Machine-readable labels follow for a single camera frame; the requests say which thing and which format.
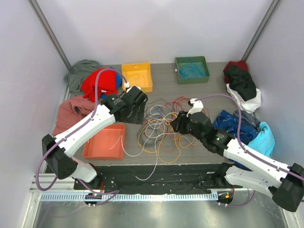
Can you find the white cloth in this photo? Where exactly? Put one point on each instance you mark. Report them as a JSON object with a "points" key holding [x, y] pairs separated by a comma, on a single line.
{"points": [[249, 106]]}

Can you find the black cloth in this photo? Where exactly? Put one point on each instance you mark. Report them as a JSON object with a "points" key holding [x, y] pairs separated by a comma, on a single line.
{"points": [[241, 82]]}

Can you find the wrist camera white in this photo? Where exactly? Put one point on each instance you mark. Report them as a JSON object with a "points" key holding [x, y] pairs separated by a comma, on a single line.
{"points": [[196, 105], [129, 87]]}

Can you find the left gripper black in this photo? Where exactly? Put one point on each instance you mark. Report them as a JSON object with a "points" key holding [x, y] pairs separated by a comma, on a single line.
{"points": [[138, 118]]}

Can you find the yellow plastic bin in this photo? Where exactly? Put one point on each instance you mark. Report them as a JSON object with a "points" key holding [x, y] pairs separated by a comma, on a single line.
{"points": [[139, 74]]}

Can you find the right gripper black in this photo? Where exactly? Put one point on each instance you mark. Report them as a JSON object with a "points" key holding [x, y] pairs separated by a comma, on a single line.
{"points": [[178, 123]]}

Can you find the light blue cloth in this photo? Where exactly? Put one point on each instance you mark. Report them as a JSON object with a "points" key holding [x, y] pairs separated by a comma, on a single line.
{"points": [[264, 142]]}

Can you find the aluminium corner post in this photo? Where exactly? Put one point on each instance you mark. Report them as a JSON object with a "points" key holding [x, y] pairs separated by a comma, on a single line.
{"points": [[49, 31], [274, 5]]}

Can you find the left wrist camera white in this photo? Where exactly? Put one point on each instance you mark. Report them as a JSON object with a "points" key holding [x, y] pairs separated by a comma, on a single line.
{"points": [[129, 87]]}

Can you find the blue striped cloth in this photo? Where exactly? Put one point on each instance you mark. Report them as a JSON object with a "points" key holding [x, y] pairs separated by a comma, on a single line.
{"points": [[227, 122]]}

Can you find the pink cloth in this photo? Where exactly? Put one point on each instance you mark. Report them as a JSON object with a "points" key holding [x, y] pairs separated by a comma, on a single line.
{"points": [[70, 112]]}

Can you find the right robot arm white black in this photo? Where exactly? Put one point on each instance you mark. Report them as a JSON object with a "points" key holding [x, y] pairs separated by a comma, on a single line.
{"points": [[283, 183]]}

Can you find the left aluminium corner post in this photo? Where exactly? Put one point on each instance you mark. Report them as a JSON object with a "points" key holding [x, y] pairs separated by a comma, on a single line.
{"points": [[49, 31]]}

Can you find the orange plastic bin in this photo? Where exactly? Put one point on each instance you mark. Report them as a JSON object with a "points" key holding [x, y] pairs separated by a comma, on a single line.
{"points": [[107, 144]]}

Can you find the slotted cable duct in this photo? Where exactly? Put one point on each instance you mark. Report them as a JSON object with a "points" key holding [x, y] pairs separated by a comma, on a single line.
{"points": [[90, 197]]}

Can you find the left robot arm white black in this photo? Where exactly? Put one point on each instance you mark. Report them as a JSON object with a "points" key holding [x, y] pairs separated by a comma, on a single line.
{"points": [[59, 151]]}

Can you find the green plastic bin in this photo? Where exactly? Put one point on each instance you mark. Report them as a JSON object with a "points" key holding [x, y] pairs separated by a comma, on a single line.
{"points": [[191, 70]]}

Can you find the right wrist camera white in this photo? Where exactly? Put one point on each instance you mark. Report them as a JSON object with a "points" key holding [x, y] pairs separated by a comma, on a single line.
{"points": [[196, 105]]}

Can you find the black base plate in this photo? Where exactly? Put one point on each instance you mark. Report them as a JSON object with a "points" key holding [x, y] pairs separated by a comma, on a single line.
{"points": [[162, 179]]}

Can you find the grey blue cloth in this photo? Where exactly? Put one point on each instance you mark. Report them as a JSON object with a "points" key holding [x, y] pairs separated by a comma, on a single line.
{"points": [[249, 118]]}

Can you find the right aluminium corner post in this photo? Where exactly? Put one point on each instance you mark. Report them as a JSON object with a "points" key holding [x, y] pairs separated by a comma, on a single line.
{"points": [[274, 5]]}

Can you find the dark red cloth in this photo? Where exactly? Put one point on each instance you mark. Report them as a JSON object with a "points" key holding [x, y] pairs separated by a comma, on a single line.
{"points": [[240, 64]]}

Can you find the blue cloth under red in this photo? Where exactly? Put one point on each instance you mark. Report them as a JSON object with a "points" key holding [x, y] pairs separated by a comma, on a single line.
{"points": [[118, 83]]}

